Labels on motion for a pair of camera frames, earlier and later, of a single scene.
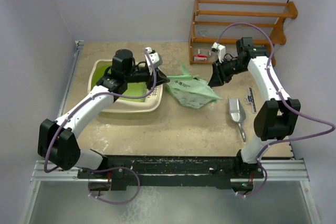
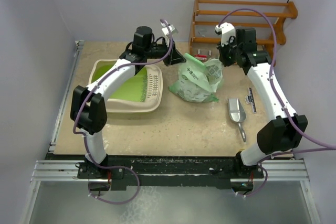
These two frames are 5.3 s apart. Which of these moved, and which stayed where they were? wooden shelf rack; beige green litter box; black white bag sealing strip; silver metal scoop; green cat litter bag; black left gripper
Moved: green cat litter bag; black left gripper
Stayed: black white bag sealing strip; wooden shelf rack; silver metal scoop; beige green litter box
